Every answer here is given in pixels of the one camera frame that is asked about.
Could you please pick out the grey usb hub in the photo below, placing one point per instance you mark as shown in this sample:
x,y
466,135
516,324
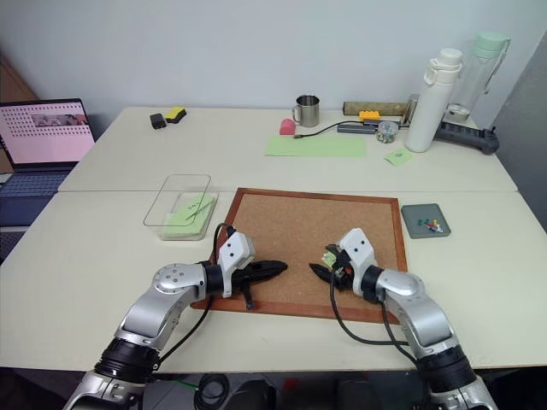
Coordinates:
x,y
354,127

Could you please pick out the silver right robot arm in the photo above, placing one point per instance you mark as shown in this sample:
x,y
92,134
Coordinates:
x,y
427,316

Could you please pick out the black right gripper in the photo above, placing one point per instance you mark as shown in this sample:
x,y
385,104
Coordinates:
x,y
339,275

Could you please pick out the clear jar of pushpins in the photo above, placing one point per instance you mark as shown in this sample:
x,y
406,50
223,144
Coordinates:
x,y
386,132

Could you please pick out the steel mug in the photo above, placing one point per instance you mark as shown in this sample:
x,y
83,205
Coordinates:
x,y
307,112

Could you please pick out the yellow and black sponge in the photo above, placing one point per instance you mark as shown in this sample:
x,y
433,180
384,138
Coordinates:
x,y
176,114

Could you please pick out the clear bottle with green lid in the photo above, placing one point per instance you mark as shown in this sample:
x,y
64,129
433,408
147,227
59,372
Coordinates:
x,y
485,72

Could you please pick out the dark grey power strip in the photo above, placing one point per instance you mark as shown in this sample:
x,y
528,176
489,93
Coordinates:
x,y
470,136

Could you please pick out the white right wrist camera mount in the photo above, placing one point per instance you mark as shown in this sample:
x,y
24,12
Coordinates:
x,y
357,247

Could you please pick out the green sticky note stack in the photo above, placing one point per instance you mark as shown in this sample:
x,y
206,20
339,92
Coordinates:
x,y
184,226

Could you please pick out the pink rounded block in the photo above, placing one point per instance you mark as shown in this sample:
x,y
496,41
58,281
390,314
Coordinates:
x,y
288,127

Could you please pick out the metal bookend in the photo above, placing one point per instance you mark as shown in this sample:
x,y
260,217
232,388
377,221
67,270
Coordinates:
x,y
413,109

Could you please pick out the grey square tray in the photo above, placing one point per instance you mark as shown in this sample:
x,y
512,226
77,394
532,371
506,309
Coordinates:
x,y
414,230

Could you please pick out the yellow toy brick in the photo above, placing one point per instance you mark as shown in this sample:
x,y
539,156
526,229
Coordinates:
x,y
371,115

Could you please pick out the small black box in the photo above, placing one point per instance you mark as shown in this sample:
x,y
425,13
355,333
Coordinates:
x,y
157,121

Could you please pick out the large green paper sheet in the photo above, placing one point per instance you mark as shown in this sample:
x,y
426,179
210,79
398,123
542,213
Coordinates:
x,y
316,147

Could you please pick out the grey partition panel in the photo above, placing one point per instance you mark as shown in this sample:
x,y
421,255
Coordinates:
x,y
525,128

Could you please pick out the white insulated bottle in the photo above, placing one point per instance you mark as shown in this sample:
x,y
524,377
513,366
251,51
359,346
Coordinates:
x,y
431,107

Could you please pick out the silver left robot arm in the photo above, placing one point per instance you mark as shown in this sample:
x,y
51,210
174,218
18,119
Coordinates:
x,y
145,307

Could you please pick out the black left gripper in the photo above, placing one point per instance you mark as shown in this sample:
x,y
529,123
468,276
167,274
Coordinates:
x,y
244,278

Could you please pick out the small green note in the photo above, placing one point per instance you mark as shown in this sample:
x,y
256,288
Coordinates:
x,y
398,157

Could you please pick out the laptop with pink screen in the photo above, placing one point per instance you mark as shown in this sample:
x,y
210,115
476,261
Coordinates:
x,y
42,141

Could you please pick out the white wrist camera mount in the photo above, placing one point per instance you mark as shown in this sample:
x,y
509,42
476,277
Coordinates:
x,y
357,247
235,252

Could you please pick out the wood-framed cork board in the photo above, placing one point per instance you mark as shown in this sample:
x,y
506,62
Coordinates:
x,y
299,230

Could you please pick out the brown wooden furniture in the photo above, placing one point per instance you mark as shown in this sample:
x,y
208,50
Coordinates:
x,y
13,85

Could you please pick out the clear plastic box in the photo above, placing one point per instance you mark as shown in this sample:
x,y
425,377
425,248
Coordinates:
x,y
171,200

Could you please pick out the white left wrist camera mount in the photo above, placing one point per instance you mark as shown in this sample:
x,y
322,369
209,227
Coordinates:
x,y
235,252

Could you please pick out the dark rounded shape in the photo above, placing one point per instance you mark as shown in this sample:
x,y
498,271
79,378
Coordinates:
x,y
254,396

